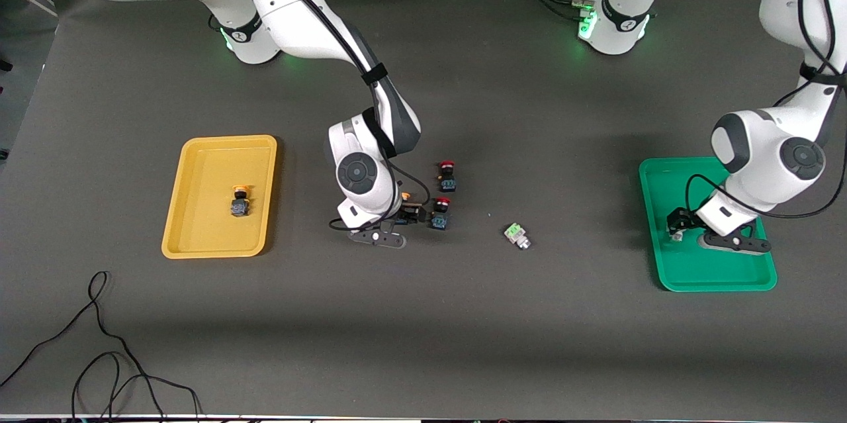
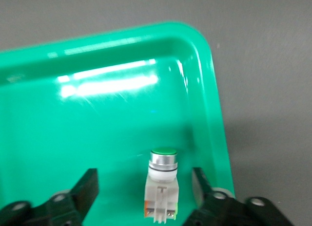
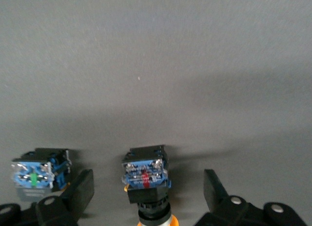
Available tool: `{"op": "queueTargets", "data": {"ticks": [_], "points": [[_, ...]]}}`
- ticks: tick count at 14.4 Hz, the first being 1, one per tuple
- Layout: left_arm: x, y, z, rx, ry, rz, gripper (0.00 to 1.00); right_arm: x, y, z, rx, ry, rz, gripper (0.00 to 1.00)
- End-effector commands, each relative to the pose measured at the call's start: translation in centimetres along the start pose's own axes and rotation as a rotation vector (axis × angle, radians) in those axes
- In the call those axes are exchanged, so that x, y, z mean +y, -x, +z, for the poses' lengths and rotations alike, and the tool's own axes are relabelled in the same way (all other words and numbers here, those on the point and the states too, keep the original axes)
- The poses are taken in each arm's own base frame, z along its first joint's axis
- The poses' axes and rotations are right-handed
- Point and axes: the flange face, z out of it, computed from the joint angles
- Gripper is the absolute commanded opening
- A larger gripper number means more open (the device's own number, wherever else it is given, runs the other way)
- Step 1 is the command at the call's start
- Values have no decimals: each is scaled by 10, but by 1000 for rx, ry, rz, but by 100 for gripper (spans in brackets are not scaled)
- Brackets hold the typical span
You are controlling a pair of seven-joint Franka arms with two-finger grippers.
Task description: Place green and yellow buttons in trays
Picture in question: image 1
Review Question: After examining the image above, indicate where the green plastic tray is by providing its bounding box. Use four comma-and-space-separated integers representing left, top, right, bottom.
638, 157, 778, 293

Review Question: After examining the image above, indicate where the yellow plastic tray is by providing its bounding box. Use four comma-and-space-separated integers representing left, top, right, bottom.
161, 135, 279, 259

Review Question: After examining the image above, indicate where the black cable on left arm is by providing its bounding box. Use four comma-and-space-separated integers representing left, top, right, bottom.
686, 0, 847, 220

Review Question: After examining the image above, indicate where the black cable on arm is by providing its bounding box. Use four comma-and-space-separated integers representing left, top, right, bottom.
686, 0, 847, 220
124, 0, 432, 233

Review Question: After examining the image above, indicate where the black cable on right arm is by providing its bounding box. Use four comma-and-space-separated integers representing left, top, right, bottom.
124, 0, 432, 233

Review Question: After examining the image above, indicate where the loose black cable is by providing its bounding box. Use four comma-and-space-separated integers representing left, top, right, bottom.
0, 271, 202, 421

